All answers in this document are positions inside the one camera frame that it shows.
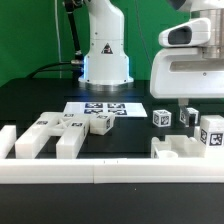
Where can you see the black camera stand pole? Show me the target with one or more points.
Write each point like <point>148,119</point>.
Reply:
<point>70,6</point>

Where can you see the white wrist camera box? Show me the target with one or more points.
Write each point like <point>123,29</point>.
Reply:
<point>195,32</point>

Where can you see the white U-shaped fence frame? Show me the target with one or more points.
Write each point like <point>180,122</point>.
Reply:
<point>95,171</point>

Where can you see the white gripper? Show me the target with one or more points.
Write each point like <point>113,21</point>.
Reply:
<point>183,73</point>

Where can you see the white marker sheet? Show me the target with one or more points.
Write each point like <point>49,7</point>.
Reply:
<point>119,109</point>

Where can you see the white chair seat plate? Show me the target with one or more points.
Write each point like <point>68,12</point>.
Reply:
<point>176,146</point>

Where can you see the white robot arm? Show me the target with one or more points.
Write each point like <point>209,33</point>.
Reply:
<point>106,66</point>

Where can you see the white chair back frame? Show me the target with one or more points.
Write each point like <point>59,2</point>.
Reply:
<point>71,129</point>

